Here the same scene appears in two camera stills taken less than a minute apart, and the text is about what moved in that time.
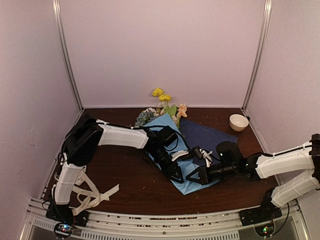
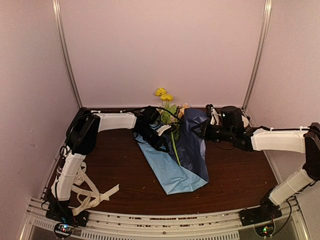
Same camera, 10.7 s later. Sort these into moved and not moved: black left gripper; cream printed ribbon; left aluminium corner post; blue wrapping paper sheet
Moved: black left gripper; blue wrapping paper sheet
Not moved: cream printed ribbon; left aluminium corner post
